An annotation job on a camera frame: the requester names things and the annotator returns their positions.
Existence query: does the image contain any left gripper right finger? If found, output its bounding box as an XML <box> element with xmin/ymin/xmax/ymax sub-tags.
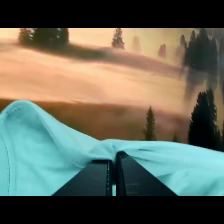
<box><xmin>115</xmin><ymin>150</ymin><xmax>178</xmax><ymax>197</ymax></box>

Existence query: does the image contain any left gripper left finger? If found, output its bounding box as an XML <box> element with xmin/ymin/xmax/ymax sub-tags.
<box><xmin>51</xmin><ymin>159</ymin><xmax>115</xmax><ymax>197</ymax></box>

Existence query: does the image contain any light green T-shirt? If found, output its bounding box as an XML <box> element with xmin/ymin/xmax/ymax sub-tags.
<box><xmin>0</xmin><ymin>99</ymin><xmax>224</xmax><ymax>197</ymax></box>

